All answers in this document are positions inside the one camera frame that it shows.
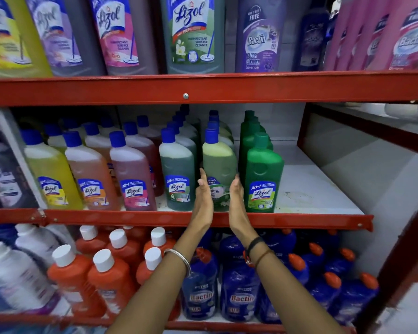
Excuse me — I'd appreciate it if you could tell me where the person's left hand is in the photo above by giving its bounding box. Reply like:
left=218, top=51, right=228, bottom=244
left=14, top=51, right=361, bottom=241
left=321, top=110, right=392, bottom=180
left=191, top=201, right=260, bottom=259
left=191, top=168, right=215, bottom=235

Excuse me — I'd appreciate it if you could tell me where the person's right hand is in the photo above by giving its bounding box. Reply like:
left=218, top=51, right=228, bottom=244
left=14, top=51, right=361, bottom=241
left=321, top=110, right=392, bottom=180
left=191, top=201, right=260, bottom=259
left=229, top=174, right=258, bottom=238

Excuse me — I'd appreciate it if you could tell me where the person's right forearm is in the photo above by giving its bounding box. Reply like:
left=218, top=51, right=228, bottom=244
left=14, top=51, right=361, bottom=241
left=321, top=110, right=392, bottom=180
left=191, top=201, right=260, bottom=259
left=235, top=232, right=347, bottom=334

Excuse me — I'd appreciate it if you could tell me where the person's left forearm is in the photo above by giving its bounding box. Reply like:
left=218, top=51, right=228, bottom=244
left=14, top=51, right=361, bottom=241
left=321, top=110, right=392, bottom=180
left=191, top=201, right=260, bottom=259
left=106, top=227, right=205, bottom=334

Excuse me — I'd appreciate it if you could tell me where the row of dark green bottles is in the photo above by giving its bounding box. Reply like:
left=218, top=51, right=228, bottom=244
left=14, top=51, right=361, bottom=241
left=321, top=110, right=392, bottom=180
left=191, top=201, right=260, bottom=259
left=159, top=104, right=201, bottom=212

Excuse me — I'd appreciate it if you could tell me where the light green cleaner bottle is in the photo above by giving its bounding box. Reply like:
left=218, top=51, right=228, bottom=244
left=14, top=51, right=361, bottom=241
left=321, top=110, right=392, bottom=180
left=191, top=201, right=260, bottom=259
left=207, top=120, right=235, bottom=149
left=202, top=128, right=238, bottom=212
left=208, top=110, right=231, bottom=131

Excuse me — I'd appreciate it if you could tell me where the opaque green cleaner bottle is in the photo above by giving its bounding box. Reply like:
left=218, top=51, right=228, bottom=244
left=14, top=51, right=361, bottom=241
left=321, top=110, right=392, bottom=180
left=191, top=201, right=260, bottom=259
left=245, top=132, right=285, bottom=213
left=242, top=110, right=266, bottom=136
left=239, top=121, right=274, bottom=182

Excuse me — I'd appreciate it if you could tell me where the black wrist thread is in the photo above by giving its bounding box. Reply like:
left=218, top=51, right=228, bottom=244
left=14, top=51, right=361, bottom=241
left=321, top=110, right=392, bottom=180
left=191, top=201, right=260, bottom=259
left=244, top=236, right=265, bottom=258

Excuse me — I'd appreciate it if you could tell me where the small pink cleaner bottle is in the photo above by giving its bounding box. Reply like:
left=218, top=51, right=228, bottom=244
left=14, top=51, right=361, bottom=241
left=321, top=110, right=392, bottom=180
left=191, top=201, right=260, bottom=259
left=109, top=131, right=157, bottom=212
left=123, top=122, right=164, bottom=197
left=137, top=115, right=162, bottom=143

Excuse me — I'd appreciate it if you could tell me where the silver bangle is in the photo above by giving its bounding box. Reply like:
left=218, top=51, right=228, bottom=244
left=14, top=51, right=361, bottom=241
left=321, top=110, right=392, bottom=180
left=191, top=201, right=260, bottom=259
left=164, top=248, right=192, bottom=278

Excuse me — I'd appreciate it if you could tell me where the brown wrist thread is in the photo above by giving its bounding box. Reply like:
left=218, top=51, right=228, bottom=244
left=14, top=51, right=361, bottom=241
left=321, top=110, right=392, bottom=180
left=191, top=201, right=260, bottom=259
left=252, top=249, right=275, bottom=269

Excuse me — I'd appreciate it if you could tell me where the white shelf board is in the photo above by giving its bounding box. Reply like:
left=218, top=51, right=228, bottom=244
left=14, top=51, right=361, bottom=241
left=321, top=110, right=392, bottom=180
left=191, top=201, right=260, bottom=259
left=270, top=140, right=365, bottom=215

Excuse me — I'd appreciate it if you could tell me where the red metal shelving rack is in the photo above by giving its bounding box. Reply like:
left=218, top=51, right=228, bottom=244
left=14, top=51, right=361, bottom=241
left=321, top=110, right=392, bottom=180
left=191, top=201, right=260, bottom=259
left=0, top=69, right=418, bottom=334

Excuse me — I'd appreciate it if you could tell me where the group of blue orange-capped bottles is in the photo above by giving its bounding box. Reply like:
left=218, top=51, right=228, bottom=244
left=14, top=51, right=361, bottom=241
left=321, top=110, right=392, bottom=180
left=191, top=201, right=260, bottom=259
left=180, top=228, right=380, bottom=326

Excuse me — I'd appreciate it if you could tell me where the small orange cleaner bottle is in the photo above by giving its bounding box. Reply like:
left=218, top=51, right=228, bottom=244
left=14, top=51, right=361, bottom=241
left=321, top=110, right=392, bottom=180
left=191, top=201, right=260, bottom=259
left=84, top=122, right=113, bottom=162
left=63, top=131, right=121, bottom=211
left=100, top=117, right=123, bottom=136

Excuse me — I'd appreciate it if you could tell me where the small yellow cleaner bottle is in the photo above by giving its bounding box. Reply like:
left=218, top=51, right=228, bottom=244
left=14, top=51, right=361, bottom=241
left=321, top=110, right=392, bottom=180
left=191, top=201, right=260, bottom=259
left=44, top=124, right=68, bottom=154
left=22, top=130, right=83, bottom=210
left=62, top=118, right=86, bottom=139

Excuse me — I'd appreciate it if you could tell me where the adjoining red metal rack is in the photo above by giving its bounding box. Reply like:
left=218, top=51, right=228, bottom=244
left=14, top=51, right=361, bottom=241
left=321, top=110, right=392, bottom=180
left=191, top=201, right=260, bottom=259
left=297, top=102, right=418, bottom=159

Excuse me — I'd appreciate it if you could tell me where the group of orange white-capped bottles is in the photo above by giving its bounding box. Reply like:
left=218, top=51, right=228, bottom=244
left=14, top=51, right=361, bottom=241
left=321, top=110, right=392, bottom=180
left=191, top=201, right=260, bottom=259
left=47, top=224, right=182, bottom=321

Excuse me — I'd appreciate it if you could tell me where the large purple floor cleaner bottle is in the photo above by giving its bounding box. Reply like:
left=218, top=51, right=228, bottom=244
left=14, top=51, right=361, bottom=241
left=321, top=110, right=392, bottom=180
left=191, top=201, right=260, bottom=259
left=235, top=0, right=287, bottom=73

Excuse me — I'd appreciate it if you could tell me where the large green cleaner bottle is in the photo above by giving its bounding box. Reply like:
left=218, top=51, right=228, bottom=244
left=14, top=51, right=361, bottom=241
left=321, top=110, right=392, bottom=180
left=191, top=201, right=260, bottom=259
left=160, top=0, right=226, bottom=75

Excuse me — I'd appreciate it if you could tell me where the white bottle with white cap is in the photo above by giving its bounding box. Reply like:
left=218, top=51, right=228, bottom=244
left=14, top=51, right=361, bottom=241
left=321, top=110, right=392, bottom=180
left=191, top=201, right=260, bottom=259
left=0, top=241, right=57, bottom=311
left=15, top=223, right=62, bottom=269

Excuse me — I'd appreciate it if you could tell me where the large dark blue bottle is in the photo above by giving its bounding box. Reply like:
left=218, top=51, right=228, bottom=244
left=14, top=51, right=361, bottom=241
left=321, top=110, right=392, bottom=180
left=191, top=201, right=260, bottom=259
left=293, top=6, right=330, bottom=72

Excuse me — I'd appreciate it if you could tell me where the large pink label cleaner bottle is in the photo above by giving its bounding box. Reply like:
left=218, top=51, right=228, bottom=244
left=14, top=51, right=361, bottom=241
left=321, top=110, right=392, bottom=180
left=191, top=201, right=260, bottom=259
left=88, top=0, right=159, bottom=76

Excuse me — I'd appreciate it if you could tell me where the large pink floor cleaner bottle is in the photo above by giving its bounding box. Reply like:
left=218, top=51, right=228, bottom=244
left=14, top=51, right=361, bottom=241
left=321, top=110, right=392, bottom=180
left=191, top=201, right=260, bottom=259
left=350, top=0, right=399, bottom=71
left=337, top=0, right=368, bottom=71
left=387, top=0, right=418, bottom=71
left=323, top=0, right=347, bottom=71

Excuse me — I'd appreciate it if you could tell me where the dark purple cleaner bottle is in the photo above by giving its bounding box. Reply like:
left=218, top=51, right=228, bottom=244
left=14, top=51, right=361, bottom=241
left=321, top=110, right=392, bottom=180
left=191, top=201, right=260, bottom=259
left=0, top=113, right=39, bottom=209

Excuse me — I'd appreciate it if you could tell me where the large lavender label cleaner bottle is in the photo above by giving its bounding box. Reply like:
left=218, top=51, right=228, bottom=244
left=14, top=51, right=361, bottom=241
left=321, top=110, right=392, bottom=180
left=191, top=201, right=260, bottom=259
left=24, top=0, right=107, bottom=77

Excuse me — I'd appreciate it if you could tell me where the large yellow cleaner bottle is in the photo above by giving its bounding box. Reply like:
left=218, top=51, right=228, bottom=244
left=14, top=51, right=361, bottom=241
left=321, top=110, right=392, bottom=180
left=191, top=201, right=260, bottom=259
left=0, top=0, right=53, bottom=79

